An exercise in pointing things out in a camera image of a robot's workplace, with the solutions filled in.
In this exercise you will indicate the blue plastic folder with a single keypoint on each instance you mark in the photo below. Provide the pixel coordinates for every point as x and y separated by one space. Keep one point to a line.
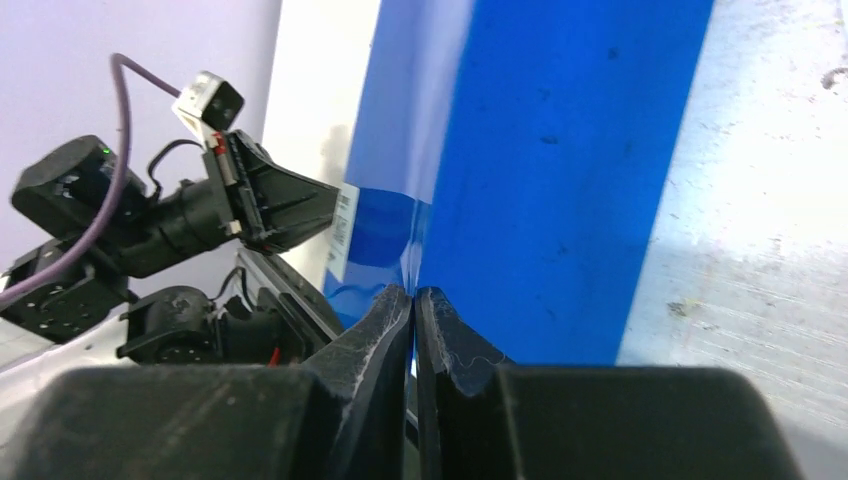
513 155

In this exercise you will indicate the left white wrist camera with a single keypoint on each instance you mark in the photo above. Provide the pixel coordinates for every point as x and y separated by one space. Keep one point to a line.
208 103

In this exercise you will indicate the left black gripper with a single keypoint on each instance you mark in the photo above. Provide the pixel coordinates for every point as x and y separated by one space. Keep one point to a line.
268 208

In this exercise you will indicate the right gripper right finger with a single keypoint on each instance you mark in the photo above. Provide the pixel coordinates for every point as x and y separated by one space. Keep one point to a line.
463 432

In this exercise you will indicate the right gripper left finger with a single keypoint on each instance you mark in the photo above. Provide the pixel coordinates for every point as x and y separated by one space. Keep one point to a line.
365 371

